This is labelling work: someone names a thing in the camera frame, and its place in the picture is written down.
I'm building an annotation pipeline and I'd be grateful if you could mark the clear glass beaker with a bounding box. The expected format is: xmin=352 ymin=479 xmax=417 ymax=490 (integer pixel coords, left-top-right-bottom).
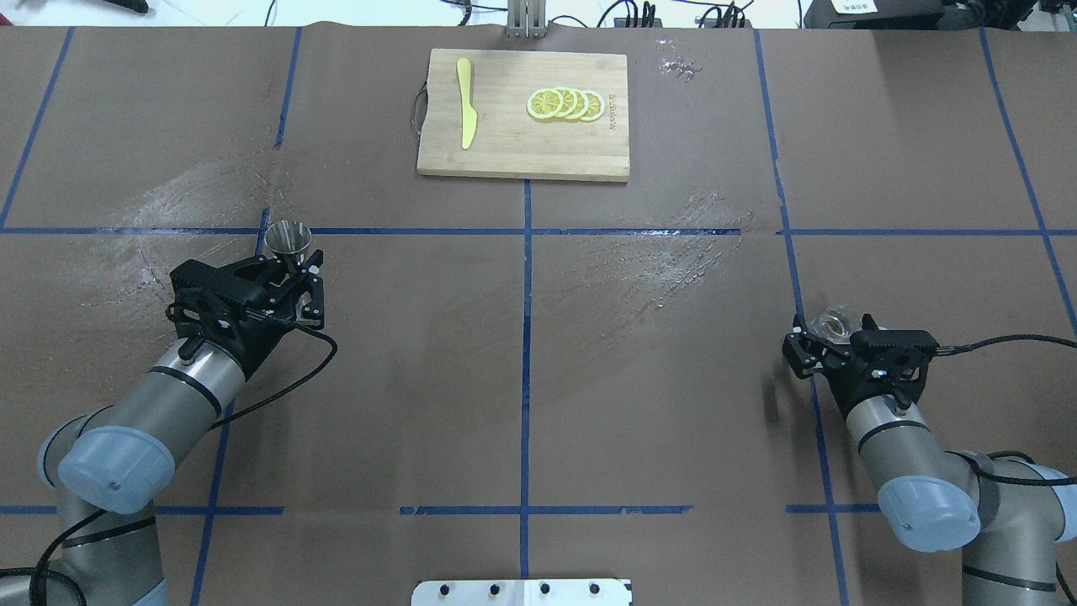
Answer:
xmin=808 ymin=304 xmax=864 ymax=346

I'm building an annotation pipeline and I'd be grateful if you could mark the lemon slice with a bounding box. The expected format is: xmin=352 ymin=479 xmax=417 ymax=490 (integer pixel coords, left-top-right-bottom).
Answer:
xmin=526 ymin=88 xmax=565 ymax=119
xmin=555 ymin=86 xmax=581 ymax=119
xmin=567 ymin=89 xmax=590 ymax=119
xmin=581 ymin=91 xmax=607 ymax=123

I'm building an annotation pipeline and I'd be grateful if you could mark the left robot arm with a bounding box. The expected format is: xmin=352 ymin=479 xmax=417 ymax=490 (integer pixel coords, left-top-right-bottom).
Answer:
xmin=3 ymin=252 xmax=326 ymax=605

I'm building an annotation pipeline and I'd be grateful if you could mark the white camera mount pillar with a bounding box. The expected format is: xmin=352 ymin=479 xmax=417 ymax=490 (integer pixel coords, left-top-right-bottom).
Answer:
xmin=411 ymin=578 xmax=634 ymax=605

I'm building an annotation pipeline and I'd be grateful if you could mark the yellow plastic knife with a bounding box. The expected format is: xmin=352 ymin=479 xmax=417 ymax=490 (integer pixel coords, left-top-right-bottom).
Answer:
xmin=454 ymin=57 xmax=478 ymax=150

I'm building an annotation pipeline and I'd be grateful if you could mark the steel jigger measuring cup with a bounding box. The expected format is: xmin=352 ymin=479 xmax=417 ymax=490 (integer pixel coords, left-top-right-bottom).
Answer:
xmin=264 ymin=220 xmax=312 ymax=274

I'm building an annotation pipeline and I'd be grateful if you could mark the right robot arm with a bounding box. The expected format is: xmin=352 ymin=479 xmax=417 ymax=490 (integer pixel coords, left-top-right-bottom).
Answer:
xmin=782 ymin=311 xmax=1076 ymax=605

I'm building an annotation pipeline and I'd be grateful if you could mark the aluminium frame post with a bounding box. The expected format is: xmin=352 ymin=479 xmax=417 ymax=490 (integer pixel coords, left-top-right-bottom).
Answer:
xmin=507 ymin=0 xmax=549 ymax=39

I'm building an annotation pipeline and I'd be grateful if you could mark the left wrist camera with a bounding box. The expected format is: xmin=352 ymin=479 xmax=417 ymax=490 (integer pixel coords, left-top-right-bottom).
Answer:
xmin=169 ymin=258 xmax=267 ymax=322

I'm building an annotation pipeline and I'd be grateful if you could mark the bamboo cutting board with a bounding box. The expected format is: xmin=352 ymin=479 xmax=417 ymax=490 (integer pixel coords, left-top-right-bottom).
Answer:
xmin=416 ymin=47 xmax=631 ymax=183

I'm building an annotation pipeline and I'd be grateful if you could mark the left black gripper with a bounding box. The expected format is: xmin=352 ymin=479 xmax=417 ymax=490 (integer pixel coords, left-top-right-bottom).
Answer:
xmin=166 ymin=252 xmax=326 ymax=371

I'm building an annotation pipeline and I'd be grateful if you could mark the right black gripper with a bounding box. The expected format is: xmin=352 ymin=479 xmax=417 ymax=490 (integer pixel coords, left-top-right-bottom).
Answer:
xmin=782 ymin=314 xmax=934 ymax=413

